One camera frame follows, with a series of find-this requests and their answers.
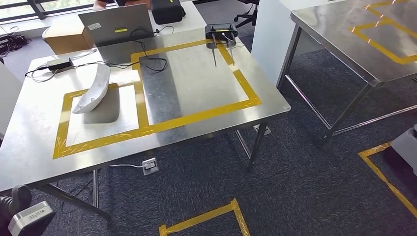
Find white plastic shell part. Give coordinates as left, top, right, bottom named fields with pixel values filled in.
left=72, top=62, right=111, bottom=114

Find steel workbench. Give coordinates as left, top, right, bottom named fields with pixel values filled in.
left=0, top=28, right=292, bottom=222
left=277, top=0, right=417, bottom=149

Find large yellow tape rectangle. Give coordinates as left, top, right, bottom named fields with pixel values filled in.
left=130, top=39, right=262, bottom=136

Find grey floor socket box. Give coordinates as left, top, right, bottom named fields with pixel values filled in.
left=253, top=124, right=271, bottom=136
left=142, top=157, right=159, bottom=176

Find black router with antennas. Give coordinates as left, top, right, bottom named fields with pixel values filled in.
left=204, top=23, right=238, bottom=68

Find yellow floor tape outline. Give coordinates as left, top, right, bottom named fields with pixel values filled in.
left=357, top=142, right=417, bottom=219
left=158, top=199, right=251, bottom=236

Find white column panel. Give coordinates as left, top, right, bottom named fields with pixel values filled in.
left=251, top=0, right=323, bottom=87

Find black office chair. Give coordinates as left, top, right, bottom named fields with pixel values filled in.
left=234, top=0, right=260, bottom=30

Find black bag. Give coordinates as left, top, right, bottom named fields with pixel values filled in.
left=150, top=0, right=186, bottom=25

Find grey laptop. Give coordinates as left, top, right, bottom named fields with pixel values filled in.
left=78, top=3, right=155, bottom=48

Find small yellow tape rectangle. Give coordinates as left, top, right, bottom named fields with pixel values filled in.
left=52, top=82, right=146, bottom=160

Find person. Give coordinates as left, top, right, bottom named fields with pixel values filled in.
left=92, top=0, right=152, bottom=11

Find black power adapter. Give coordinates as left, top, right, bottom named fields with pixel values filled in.
left=47, top=57, right=73, bottom=71

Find cardboard box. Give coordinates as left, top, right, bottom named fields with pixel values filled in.
left=42, top=24, right=95, bottom=56

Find white cabinet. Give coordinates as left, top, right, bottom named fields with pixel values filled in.
left=0, top=61, right=23, bottom=136

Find white cable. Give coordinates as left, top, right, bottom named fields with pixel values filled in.
left=109, top=163, right=146, bottom=169

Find black power cable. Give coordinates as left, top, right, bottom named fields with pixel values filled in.
left=24, top=28, right=175, bottom=82

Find black floor cables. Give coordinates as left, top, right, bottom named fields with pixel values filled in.
left=59, top=177, right=95, bottom=216

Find black cable bundle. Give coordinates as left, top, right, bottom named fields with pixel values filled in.
left=0, top=32, right=31, bottom=58

